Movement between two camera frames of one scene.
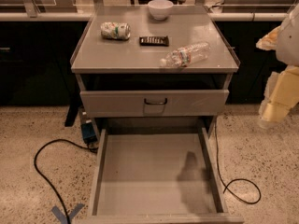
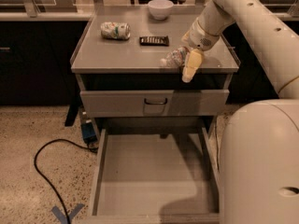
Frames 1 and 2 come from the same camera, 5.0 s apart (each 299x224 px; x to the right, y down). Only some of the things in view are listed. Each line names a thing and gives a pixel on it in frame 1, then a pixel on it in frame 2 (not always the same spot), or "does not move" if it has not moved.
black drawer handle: [145, 101] does not move
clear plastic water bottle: [187, 55] does not move
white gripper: [290, 44] → [200, 38]
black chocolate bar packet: [158, 41] does not move
